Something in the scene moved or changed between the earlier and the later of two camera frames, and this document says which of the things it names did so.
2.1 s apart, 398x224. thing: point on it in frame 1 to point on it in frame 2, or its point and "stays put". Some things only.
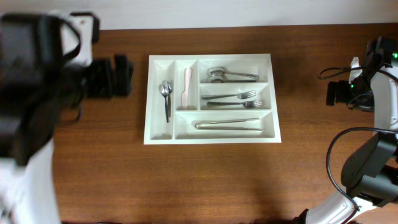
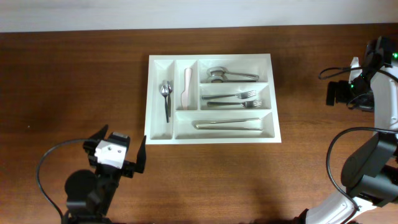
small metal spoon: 170,90 stays put
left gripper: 109,86 to 130,167
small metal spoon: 164,91 stays put
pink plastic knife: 185,96 stays put
